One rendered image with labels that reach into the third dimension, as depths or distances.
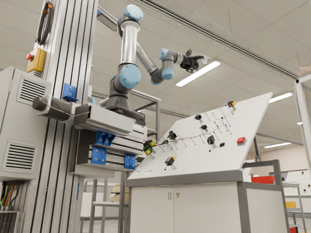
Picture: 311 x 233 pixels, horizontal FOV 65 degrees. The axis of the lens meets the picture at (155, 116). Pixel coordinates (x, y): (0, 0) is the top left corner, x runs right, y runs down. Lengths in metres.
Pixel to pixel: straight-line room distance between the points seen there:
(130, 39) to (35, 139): 0.74
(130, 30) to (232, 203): 1.22
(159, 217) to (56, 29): 1.54
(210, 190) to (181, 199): 0.28
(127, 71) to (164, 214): 1.21
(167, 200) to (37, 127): 1.21
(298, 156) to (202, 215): 12.37
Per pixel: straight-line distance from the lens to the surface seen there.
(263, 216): 1.84
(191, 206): 1.88
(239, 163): 1.67
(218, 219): 1.75
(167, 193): 2.05
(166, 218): 2.06
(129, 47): 1.46
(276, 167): 2.17
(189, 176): 1.84
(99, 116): 1.10
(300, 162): 13.97
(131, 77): 1.34
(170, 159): 1.98
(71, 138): 1.38
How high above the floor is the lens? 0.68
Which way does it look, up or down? 19 degrees up
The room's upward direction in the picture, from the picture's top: 1 degrees clockwise
